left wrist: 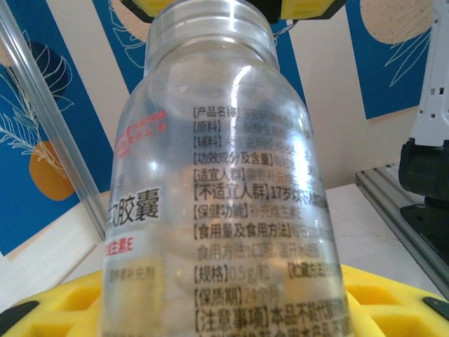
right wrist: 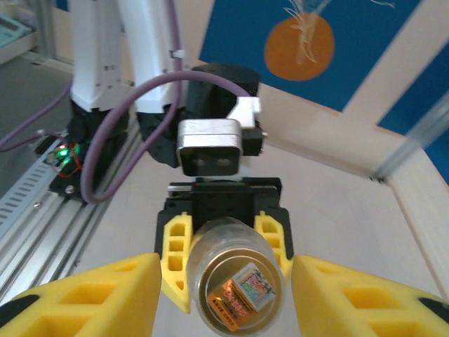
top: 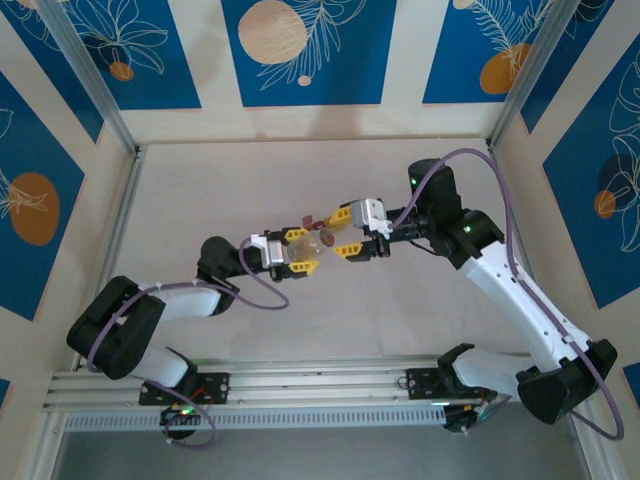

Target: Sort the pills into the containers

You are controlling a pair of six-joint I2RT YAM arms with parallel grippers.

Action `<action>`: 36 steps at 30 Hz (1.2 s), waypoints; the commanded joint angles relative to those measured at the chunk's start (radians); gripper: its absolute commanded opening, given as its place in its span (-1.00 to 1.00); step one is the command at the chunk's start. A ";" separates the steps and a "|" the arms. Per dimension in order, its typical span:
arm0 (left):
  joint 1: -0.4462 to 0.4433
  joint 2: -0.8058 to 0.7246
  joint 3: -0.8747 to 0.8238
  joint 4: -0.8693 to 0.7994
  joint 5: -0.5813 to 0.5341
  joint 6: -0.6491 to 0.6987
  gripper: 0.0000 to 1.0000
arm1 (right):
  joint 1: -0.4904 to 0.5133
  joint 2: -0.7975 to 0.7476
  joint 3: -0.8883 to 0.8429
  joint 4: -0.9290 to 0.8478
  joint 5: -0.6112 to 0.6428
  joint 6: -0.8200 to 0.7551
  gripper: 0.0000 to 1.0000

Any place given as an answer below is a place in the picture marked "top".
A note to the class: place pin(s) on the clear pill bottle brown cap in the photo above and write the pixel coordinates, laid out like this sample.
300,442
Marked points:
307,247

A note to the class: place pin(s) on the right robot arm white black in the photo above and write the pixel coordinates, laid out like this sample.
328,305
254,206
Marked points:
520,300

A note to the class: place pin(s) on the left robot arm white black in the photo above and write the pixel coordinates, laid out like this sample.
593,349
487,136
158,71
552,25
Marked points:
190,300

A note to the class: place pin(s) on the aluminium table side rail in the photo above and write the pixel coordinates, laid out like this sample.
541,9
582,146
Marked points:
125,210
520,240

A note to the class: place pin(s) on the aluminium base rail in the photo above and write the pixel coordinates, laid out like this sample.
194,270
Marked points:
320,375

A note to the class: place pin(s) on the blue floral wall panel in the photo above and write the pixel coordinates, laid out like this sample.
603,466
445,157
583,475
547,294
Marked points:
320,60
600,200
145,60
30,200
465,60

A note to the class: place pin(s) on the aluminium frame post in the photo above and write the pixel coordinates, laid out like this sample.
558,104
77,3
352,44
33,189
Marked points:
525,75
90,75

